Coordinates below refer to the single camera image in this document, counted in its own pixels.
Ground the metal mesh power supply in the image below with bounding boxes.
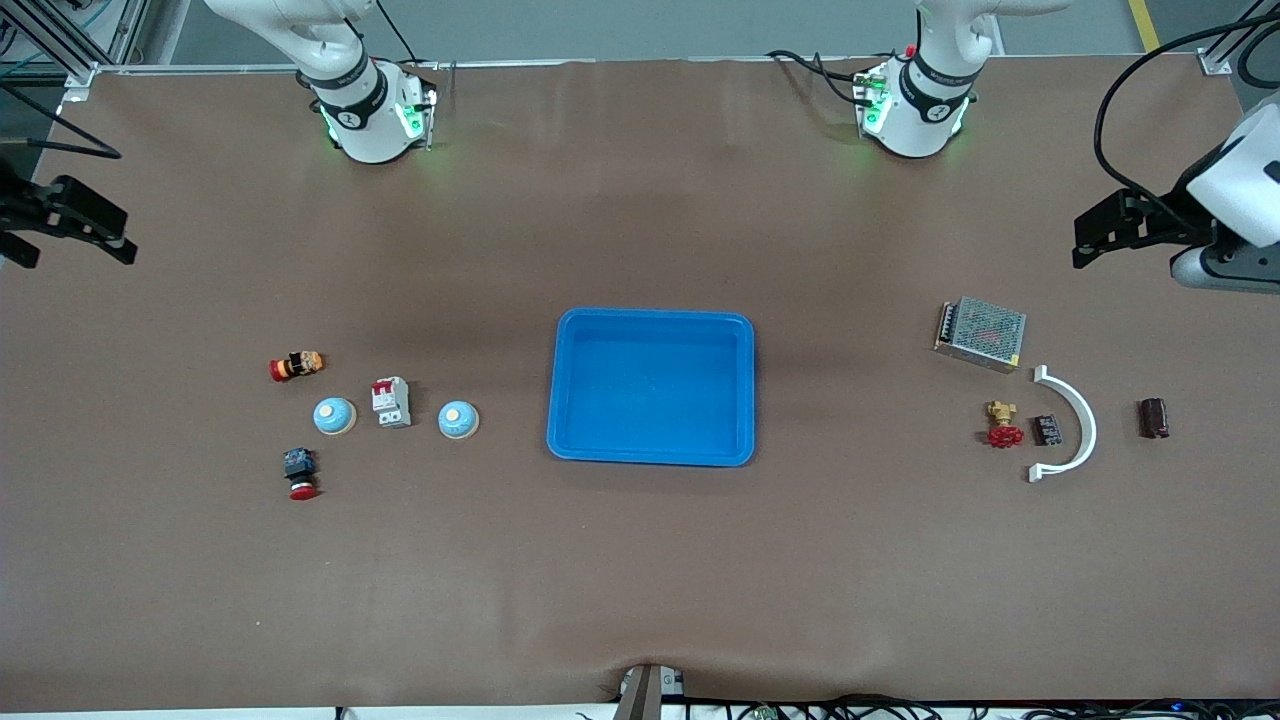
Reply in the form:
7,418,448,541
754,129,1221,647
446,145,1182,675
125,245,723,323
933,296,1028,375

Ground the aluminium frame post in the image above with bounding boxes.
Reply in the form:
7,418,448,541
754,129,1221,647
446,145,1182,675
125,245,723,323
0,0,151,101
1195,0,1280,79

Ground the black base cable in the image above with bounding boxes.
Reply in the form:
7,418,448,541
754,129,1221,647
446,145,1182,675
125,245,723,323
768,50,873,106
375,0,441,71

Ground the red black emergency stop button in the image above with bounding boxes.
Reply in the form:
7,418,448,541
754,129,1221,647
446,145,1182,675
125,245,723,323
283,448,321,501

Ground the black left base cable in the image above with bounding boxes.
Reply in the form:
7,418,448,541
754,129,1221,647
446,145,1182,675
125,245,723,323
768,50,873,106

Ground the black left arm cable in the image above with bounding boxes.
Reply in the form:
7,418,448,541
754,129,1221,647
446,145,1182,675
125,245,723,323
1093,12,1280,236

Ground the white red circuit breaker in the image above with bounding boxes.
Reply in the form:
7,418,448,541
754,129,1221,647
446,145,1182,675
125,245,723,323
371,376,413,430

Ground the white curved pipe clamp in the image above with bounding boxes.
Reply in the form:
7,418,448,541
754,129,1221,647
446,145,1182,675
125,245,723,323
1029,365,1098,484

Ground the brass valve red handle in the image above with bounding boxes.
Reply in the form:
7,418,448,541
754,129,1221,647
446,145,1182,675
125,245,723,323
984,400,1025,449

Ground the brown table mat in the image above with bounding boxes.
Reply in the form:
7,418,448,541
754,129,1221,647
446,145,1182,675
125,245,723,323
0,55,1280,713

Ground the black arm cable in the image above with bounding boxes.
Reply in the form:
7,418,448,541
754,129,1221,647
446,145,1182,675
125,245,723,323
1093,12,1280,236
0,83,123,161

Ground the blue plastic tray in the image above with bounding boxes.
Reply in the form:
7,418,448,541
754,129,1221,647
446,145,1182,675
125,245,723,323
546,308,757,468

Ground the blue bell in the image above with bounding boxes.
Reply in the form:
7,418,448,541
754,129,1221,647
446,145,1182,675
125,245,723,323
437,399,481,441
312,396,358,437

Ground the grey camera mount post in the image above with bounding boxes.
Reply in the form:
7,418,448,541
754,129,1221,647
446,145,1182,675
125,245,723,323
615,663,686,720

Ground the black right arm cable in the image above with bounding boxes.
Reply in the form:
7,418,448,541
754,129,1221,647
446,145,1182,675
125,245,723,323
0,83,123,161

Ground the black cable bundle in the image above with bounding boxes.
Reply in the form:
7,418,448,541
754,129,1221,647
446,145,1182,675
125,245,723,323
690,695,1280,720

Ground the orange red push button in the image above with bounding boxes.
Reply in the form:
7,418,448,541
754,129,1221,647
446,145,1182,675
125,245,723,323
269,350,325,383

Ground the black right base cable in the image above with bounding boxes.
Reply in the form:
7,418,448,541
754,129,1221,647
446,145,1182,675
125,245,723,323
375,0,441,71

